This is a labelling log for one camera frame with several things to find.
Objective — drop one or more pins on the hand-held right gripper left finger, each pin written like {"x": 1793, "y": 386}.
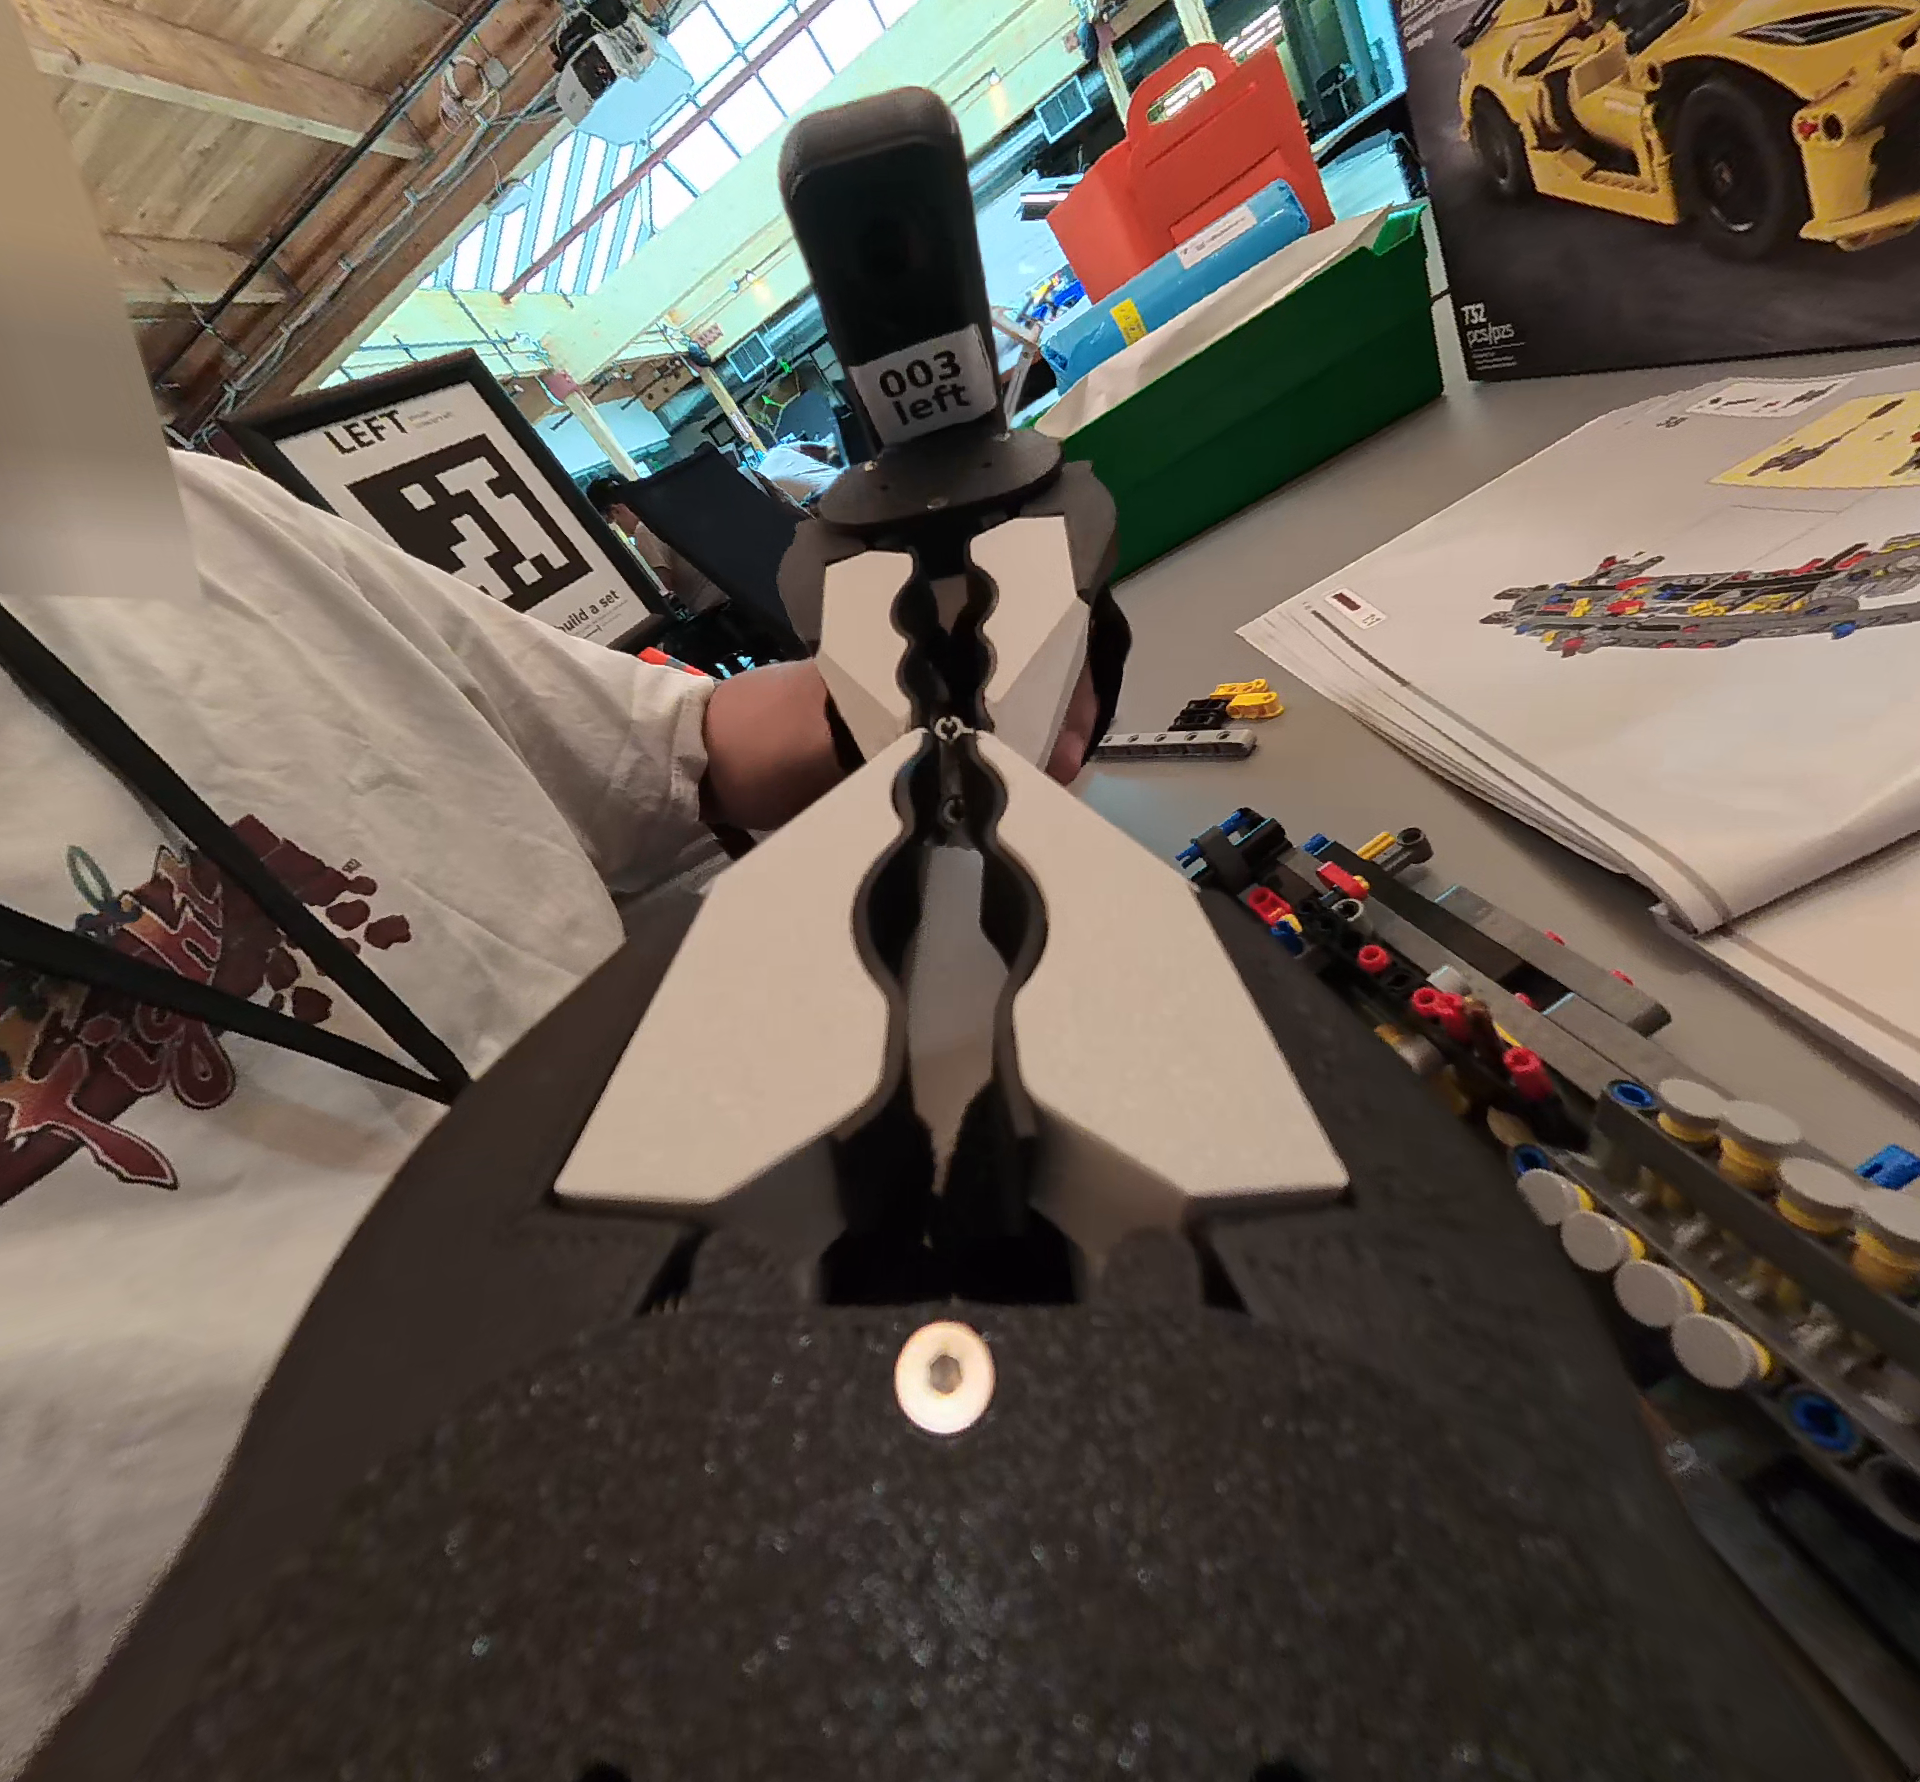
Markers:
{"x": 721, "y": 1062}

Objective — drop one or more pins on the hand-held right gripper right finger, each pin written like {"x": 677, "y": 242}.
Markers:
{"x": 1185, "y": 1062}

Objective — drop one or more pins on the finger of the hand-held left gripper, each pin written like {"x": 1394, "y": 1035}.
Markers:
{"x": 1035, "y": 612}
{"x": 858, "y": 627}

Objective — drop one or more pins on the light grey lego connector block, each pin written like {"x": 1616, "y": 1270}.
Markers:
{"x": 949, "y": 728}

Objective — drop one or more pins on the multicoloured lego chassis assembly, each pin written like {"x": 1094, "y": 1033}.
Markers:
{"x": 1574, "y": 1003}

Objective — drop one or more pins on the lego instruction booklet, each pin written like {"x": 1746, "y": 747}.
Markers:
{"x": 1574, "y": 732}

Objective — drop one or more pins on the person's left forearm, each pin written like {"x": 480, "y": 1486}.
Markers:
{"x": 765, "y": 747}

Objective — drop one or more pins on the black lego connector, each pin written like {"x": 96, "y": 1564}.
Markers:
{"x": 1197, "y": 715}

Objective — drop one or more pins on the light grey lego beam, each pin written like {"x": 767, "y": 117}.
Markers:
{"x": 1178, "y": 745}

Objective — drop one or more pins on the yellow lego connector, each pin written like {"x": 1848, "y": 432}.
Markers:
{"x": 1249, "y": 699}

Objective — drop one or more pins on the black lego set box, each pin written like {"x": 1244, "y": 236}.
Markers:
{"x": 1500, "y": 282}

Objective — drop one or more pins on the person's left hand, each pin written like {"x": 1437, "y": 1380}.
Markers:
{"x": 1073, "y": 754}

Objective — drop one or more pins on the black office chair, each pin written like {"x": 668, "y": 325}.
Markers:
{"x": 721, "y": 537}

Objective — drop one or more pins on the black framed marker sign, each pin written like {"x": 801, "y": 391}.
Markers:
{"x": 601, "y": 566}

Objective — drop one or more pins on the blue cylinder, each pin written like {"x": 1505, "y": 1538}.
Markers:
{"x": 1170, "y": 291}

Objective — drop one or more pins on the green plastic object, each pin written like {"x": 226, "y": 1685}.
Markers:
{"x": 1274, "y": 416}

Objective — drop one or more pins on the white ceiling projector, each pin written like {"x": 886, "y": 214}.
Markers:
{"x": 615, "y": 64}

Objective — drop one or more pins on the orange plastic case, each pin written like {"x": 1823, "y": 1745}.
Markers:
{"x": 1201, "y": 162}

